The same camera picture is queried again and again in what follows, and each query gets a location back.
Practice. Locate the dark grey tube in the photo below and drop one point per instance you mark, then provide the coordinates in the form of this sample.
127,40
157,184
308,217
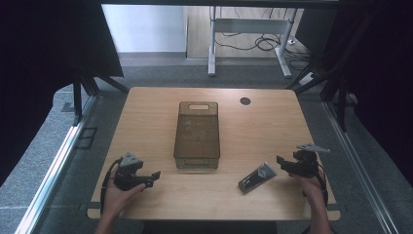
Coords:
256,178

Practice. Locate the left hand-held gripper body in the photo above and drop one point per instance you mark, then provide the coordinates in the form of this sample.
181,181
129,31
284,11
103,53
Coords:
128,174

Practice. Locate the person's left hand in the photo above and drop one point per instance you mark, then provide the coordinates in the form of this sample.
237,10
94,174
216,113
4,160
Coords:
120,197

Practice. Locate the black metal stand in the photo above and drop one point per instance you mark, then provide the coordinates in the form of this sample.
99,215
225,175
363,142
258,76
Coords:
85,85
337,87

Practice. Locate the black curtain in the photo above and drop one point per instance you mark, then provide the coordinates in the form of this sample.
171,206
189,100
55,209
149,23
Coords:
39,65
380,78

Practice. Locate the black round table grommet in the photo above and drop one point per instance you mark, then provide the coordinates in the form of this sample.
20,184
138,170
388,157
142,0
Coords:
245,101

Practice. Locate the brown translucent plastic basket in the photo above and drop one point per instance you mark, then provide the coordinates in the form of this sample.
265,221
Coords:
197,136

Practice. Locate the white metal desk frame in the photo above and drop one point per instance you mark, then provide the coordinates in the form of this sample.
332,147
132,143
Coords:
250,25

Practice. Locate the aluminium frame rail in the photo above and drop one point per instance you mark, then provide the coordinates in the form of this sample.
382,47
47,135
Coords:
357,162
52,175

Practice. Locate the person's right hand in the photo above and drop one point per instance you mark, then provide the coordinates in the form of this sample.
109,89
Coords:
310,189

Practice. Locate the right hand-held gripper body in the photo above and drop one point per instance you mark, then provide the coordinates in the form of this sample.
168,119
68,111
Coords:
305,162

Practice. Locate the white power strip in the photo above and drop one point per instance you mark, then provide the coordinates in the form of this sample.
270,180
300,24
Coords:
307,79

